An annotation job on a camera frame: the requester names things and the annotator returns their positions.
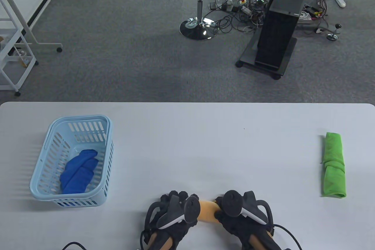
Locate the light blue plastic basket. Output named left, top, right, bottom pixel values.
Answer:
left=30, top=115, right=114, bottom=207

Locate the round silver cable reel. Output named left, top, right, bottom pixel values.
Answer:
left=297, top=11, right=313, bottom=24

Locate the white shelf cart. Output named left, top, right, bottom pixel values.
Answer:
left=0, top=0, right=39, bottom=97

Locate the tangle of floor cables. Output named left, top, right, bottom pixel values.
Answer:
left=209, top=0, right=333, bottom=34

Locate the green rectangular towel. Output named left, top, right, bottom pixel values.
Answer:
left=321, top=132, right=347, bottom=199

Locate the person's left hand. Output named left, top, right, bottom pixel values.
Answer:
left=144, top=190, right=201, bottom=248

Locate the grey power strip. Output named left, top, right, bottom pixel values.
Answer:
left=209, top=1, right=235, bottom=12

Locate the orange towel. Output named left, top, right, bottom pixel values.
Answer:
left=198, top=199, right=221, bottom=224

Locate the black and white controller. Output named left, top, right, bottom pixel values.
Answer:
left=221, top=190, right=274, bottom=226
left=145, top=195, right=201, bottom=230

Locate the person's left forearm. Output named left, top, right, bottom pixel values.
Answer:
left=146, top=230, right=172, bottom=250

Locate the person's right hand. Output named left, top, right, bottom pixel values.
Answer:
left=215, top=197, right=275, bottom=247

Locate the black computer tower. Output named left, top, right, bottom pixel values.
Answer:
left=255, top=0, right=309, bottom=72

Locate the blue towel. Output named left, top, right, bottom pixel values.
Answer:
left=60, top=149, right=99, bottom=194

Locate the person's right forearm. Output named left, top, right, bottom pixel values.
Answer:
left=251, top=230, right=279, bottom=250

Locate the black rolling cart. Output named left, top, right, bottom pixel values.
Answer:
left=236, top=35, right=298, bottom=80

